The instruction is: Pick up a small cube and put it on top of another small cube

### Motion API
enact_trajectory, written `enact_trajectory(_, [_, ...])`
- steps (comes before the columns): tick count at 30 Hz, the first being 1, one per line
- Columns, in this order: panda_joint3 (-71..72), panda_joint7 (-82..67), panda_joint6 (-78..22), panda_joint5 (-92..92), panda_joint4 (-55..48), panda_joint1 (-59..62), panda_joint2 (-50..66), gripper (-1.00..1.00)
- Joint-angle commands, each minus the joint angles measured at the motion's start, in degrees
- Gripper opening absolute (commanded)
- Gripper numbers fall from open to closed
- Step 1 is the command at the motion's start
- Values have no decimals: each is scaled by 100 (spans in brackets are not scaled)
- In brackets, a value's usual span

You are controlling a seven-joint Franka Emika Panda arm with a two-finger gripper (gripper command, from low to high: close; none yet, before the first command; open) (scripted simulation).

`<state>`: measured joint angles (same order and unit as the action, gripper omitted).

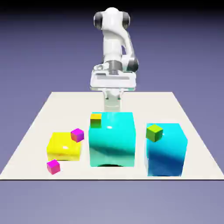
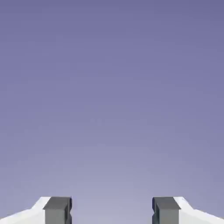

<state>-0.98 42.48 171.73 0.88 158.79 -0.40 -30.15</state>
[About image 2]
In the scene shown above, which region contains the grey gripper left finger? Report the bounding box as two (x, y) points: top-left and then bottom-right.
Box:
(0, 196), (73, 224)

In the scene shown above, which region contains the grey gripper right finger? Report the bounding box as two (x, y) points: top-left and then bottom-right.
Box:
(151, 196), (224, 224)

